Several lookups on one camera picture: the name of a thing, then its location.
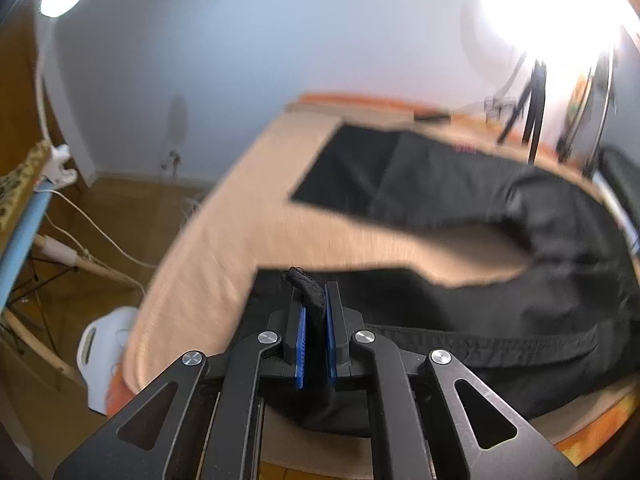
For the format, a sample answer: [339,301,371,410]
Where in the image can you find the white plastic stool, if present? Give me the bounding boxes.
[77,306,142,417]

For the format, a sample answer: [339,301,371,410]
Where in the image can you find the wooden chair leg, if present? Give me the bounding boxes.
[32,234,147,291]

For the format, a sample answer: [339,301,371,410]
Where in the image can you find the grey folding hoop rack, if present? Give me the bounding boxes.
[557,50,619,163]

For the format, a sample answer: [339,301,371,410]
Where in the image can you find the light blue table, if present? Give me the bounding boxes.
[0,180,53,311]

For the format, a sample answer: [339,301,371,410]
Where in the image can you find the beige blanket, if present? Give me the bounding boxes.
[122,107,633,480]

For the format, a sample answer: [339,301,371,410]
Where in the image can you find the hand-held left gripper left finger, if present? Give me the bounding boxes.
[52,287,308,480]

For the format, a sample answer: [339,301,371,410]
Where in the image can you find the leopard patterned cloth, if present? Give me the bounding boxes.
[0,140,53,241]

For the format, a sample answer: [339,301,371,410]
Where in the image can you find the black pants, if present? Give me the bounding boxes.
[240,122,640,433]

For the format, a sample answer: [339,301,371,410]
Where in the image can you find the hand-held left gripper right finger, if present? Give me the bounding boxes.
[325,282,583,480]

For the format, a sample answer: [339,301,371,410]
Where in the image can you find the orange patterned hanging cloth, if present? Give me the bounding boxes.
[565,74,597,137]

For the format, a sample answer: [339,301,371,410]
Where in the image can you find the black tripod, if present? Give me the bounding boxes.
[495,60,549,164]

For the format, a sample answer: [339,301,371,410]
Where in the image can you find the white cable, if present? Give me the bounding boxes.
[45,187,161,270]

